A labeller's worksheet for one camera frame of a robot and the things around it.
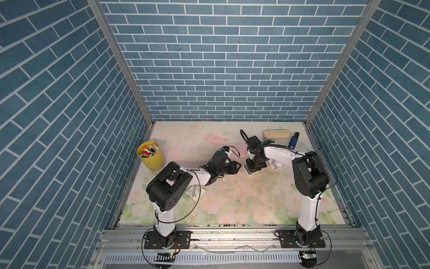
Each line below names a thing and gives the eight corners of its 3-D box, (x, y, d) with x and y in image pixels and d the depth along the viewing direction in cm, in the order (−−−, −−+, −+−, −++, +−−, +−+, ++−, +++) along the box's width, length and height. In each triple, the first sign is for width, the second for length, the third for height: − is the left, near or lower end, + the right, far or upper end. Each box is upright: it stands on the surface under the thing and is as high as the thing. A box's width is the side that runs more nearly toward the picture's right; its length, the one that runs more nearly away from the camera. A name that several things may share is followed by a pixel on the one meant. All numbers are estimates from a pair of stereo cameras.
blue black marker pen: (286, 149, 109) (289, 143, 105) (291, 136, 116) (294, 130, 112) (292, 151, 108) (295, 146, 104) (297, 138, 115) (300, 132, 111)
